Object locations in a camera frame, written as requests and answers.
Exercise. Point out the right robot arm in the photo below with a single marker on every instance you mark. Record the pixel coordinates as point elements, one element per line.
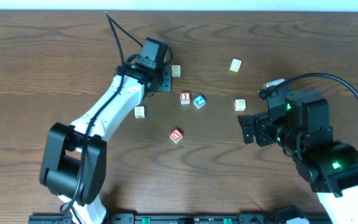
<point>298,121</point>

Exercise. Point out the white block left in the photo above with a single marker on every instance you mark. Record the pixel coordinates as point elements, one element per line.
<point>139,112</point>

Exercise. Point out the white block right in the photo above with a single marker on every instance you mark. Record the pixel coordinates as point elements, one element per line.
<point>240,105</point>

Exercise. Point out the yellow-green block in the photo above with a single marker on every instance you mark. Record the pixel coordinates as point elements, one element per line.
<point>235,65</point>

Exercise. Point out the white block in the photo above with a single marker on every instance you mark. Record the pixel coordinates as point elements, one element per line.
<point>176,70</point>
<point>139,112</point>
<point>240,105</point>

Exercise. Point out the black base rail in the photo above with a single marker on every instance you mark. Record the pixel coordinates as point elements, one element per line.
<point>128,218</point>

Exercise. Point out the blue number 2 block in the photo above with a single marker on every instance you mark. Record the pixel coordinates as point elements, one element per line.
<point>199,101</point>

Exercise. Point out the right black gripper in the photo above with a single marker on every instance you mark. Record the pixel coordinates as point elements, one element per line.
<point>260,129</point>

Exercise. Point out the red letter I block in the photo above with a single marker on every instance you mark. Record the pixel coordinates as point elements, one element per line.
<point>185,98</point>

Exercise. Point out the red letter U block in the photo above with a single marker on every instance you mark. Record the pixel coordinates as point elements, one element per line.
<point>176,135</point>

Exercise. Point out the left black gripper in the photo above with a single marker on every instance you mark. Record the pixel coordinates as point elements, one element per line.
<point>166,83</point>

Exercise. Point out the white block centre top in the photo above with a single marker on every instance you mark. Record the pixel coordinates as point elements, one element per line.
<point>176,70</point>

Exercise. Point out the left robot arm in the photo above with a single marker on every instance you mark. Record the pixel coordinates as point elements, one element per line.
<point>74,161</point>

